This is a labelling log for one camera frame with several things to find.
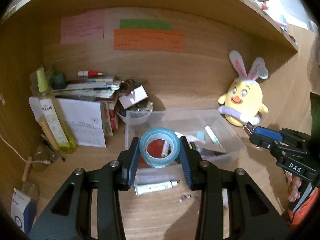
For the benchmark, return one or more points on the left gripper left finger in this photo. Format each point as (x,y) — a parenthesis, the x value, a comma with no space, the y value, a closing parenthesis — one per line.
(68,214)

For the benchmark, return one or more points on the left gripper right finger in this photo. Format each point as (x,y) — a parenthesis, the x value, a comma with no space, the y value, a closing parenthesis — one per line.
(251,214)

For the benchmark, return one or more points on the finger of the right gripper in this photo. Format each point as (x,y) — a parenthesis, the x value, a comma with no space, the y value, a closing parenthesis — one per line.
(265,134)
(249,129)

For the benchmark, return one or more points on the light blue tape roll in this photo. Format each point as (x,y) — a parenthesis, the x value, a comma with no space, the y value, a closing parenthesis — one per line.
(159,133)

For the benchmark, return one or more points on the red sleeve forearm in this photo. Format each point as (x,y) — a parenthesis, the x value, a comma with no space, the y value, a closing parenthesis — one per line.
(295,218)

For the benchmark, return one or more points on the person's right hand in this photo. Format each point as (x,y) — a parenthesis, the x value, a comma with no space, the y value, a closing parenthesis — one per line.
(293,189)

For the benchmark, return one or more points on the yellow chick plush toy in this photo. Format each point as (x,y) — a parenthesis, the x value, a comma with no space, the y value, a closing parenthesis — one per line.
(243,102)

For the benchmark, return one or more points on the clear plastic storage bin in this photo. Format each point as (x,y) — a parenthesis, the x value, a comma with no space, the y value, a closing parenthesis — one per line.
(221,146)

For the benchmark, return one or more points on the white blue carton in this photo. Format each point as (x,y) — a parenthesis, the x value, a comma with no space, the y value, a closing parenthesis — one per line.
(23,211)

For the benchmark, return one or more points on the light blue tube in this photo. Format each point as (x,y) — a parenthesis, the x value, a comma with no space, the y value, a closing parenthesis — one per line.
(200,135)

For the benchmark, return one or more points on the white ointment tube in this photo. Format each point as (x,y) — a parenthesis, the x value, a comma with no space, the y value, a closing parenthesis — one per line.
(150,188)

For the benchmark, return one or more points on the red envelope packet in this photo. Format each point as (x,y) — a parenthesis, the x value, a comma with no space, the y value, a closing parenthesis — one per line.
(158,149)

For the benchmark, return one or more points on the yellow green spray bottle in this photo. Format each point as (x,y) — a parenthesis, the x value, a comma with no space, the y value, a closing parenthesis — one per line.
(53,114)

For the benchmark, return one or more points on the white folded paper box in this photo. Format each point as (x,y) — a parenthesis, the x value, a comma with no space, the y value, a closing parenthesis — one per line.
(83,118)

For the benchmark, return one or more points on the white bowl of trinkets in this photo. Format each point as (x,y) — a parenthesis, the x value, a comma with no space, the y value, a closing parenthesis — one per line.
(137,114)

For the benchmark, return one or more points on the small white cardboard box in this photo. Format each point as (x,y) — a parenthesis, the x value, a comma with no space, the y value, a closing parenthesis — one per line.
(135,96)

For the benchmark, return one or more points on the stack of books and papers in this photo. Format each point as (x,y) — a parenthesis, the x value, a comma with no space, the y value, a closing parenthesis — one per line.
(105,91)

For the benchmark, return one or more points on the red white glue pen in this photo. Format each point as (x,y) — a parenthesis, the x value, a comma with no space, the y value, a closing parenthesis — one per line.
(90,73)

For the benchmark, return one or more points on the green sticky note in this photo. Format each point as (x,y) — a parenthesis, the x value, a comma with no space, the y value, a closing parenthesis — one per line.
(141,23)

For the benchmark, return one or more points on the orange sticky note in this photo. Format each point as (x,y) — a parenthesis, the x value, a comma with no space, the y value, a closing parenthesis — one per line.
(148,39)

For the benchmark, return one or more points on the pink sticky note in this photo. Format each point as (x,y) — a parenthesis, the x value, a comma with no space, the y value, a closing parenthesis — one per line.
(78,28)

